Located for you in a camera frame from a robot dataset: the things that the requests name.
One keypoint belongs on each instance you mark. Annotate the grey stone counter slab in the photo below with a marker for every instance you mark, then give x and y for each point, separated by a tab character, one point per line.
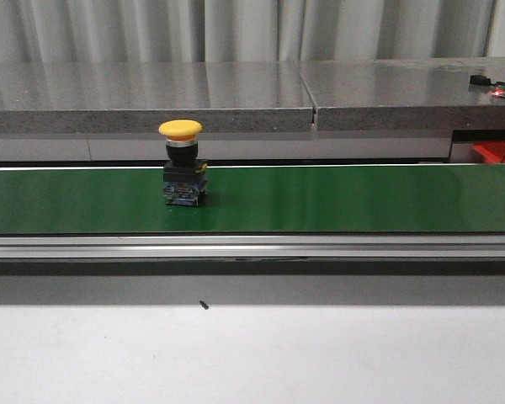
136	97

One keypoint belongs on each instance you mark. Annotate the green conveyor belt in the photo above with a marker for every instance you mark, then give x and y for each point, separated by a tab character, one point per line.
413	198

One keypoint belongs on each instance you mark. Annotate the red plate tray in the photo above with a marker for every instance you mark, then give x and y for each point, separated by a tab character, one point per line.
491	151

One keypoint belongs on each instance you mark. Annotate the black connector plug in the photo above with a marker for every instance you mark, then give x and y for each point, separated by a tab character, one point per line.
480	80

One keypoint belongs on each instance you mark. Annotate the grey pleated curtain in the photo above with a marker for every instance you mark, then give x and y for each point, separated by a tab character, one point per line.
145	31

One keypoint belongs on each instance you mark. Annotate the aluminium conveyor side rail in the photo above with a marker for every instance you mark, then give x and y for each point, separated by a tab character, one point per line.
277	247

